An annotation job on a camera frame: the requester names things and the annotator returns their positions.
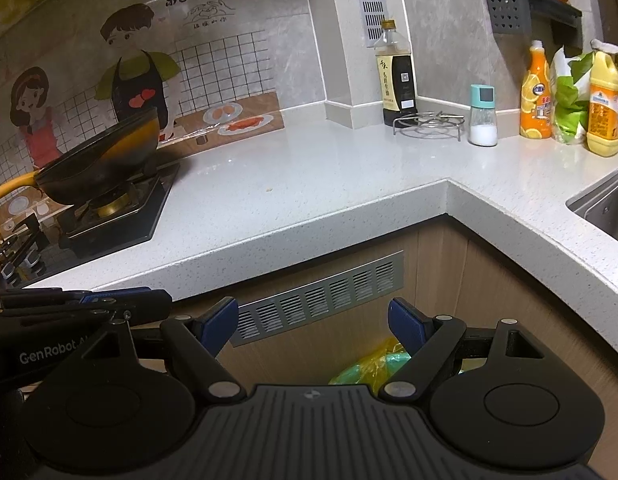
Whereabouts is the green trash bin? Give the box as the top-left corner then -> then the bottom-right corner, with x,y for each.
328,349 -> 488,394

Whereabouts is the yellow bin liner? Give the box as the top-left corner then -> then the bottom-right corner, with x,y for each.
333,336 -> 406,394

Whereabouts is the black gas stove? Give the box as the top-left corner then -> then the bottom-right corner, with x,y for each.
0,164 -> 179,288

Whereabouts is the cabinet vent grille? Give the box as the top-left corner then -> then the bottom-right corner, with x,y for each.
230,252 -> 405,347

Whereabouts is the black wok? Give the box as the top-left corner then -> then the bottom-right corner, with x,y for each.
0,106 -> 160,205

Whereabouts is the steel sink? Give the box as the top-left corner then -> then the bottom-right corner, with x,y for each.
566,170 -> 618,242

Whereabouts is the orange juice bottle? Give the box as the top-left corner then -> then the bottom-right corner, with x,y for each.
519,40 -> 553,140

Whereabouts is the salt shaker teal lid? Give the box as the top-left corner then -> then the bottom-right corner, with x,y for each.
467,83 -> 499,149

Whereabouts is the soy sauce bottle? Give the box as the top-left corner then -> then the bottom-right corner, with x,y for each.
374,18 -> 417,126

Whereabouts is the green vegetable bag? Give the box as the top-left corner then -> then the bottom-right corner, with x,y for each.
550,47 -> 593,145

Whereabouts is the yellow sauce bottle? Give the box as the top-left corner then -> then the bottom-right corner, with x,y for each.
586,51 -> 618,157

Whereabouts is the grey utensil holder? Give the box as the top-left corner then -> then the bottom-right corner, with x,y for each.
486,0 -> 582,47

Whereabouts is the metal wire trivet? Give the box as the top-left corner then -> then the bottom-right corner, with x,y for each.
391,112 -> 465,142

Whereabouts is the cartoon chef wall sticker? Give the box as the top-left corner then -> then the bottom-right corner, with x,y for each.
0,0 -> 285,241

